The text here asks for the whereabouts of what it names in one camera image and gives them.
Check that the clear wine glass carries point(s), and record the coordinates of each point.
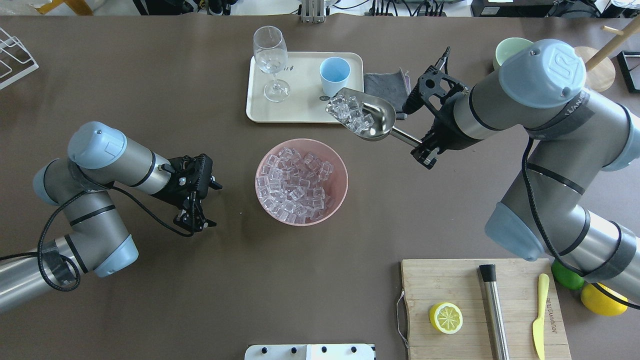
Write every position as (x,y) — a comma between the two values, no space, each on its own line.
(271,56)

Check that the grey folded cloth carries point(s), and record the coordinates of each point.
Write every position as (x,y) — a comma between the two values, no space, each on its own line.
(392,87)

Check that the pink bowl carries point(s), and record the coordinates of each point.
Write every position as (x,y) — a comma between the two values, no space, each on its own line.
(338,185)

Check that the half lemon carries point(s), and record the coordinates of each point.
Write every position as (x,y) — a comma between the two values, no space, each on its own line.
(446,317)

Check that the light blue plastic cup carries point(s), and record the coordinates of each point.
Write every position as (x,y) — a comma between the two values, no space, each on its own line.
(334,74)

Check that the lower whole yellow lemon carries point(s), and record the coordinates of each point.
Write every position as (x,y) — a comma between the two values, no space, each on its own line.
(597,302)

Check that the cream rabbit serving tray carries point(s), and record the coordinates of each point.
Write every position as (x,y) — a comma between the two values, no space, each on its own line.
(307,101)

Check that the bamboo cutting board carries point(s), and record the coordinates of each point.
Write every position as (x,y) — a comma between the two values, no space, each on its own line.
(427,282)

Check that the stainless steel ice scoop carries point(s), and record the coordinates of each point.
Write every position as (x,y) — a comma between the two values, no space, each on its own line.
(369,117)

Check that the pile of clear ice cubes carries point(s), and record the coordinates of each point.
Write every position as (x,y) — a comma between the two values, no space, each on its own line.
(293,186)

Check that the black picture frame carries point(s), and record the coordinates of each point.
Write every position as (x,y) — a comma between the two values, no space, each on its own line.
(629,64)

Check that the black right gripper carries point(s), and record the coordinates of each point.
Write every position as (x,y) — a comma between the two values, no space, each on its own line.
(451,133)

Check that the white wire cup rack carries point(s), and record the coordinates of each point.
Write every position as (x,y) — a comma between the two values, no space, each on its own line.
(16,61)

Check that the mint green bowl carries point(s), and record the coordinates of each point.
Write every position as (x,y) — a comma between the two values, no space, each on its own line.
(507,48)

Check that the steel muddler black tip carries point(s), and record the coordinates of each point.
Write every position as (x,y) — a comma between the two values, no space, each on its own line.
(496,321)

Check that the yellow plastic knife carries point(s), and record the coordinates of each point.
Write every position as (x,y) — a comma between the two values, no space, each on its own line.
(538,325)

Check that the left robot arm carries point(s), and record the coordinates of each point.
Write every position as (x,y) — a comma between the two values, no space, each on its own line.
(85,233)

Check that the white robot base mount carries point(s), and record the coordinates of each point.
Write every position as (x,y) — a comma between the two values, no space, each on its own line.
(326,351)

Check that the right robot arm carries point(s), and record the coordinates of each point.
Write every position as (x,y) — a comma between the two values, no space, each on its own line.
(574,133)

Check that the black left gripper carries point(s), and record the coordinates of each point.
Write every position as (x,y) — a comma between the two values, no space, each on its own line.
(173,196)

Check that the green lime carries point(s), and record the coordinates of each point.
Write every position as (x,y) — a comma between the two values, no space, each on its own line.
(565,277)

